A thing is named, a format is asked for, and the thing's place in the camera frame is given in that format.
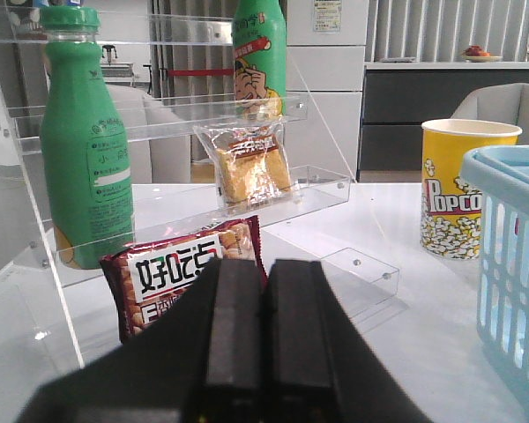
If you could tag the grey armchair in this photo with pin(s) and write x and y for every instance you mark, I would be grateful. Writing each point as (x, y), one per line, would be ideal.
(498, 103)

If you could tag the red snack packet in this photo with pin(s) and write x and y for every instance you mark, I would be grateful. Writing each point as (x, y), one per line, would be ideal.
(148, 278)

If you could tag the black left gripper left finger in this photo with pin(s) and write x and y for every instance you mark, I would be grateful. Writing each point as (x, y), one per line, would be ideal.
(200, 362)

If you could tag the green bottle with cap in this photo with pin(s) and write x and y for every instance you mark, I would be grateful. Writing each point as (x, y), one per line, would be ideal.
(84, 143)

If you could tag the packaged bread slice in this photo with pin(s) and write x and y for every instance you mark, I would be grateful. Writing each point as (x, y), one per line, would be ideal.
(250, 164)

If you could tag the light blue plastic basket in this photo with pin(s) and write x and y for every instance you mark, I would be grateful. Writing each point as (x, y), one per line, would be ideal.
(501, 173)

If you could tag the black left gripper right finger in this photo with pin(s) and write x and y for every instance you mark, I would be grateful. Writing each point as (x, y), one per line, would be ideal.
(319, 367)

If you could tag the plate of fruit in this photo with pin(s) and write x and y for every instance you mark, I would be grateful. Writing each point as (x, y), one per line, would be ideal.
(476, 54)

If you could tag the clear acrylic display shelf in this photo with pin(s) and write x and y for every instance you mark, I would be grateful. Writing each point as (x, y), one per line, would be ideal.
(33, 330)

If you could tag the white cabinet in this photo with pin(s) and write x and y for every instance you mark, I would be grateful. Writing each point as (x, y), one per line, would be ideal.
(326, 42)

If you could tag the green cartoon label bottle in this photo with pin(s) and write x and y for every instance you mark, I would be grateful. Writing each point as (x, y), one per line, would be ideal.
(259, 35)

